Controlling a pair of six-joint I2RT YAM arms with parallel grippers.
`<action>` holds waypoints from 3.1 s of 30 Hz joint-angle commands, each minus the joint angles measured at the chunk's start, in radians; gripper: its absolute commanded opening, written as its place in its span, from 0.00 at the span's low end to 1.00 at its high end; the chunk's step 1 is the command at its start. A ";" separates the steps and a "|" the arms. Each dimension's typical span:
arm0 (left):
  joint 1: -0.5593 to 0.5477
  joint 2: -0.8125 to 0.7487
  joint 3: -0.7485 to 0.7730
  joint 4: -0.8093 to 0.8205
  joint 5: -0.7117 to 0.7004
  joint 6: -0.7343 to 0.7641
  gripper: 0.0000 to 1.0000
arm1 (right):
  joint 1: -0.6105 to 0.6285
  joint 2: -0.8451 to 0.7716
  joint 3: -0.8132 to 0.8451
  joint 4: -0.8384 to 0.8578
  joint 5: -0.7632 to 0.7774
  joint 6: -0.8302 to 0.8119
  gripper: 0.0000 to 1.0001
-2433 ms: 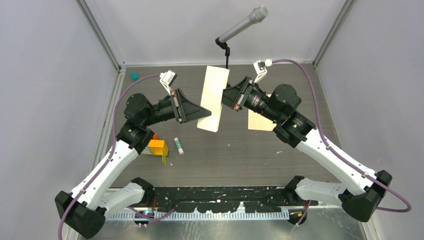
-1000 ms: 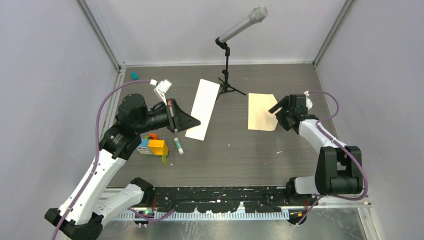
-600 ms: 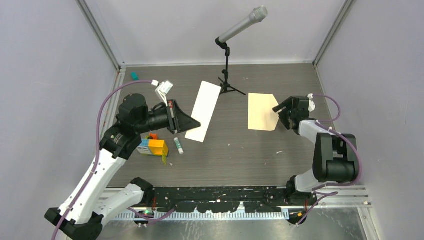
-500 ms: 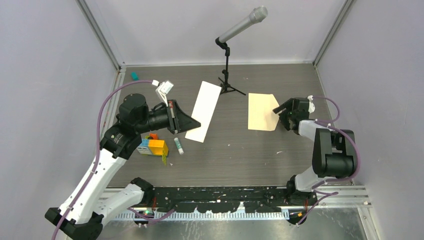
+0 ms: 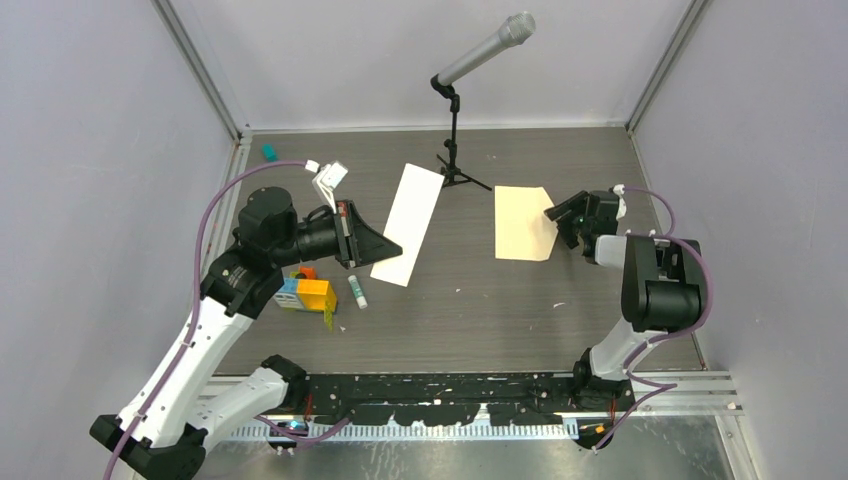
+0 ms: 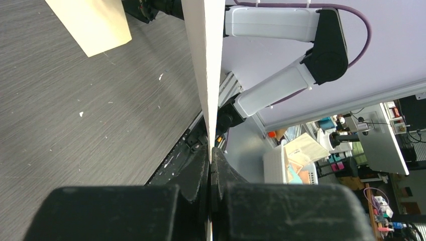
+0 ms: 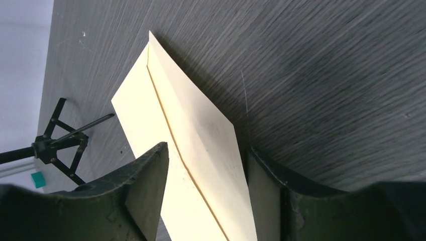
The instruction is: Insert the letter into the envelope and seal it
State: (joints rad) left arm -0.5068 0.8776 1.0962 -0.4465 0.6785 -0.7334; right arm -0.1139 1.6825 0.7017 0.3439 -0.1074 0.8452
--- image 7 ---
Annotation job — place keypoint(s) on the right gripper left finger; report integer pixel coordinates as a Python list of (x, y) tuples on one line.
[(122, 205)]

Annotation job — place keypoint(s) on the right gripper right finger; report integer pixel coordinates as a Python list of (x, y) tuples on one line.
[(289, 206)]

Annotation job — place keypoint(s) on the black tripod microphone stand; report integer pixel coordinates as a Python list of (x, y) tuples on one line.
[(45, 148)]

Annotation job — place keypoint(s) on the teal small block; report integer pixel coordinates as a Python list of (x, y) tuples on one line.
[(38, 180)]

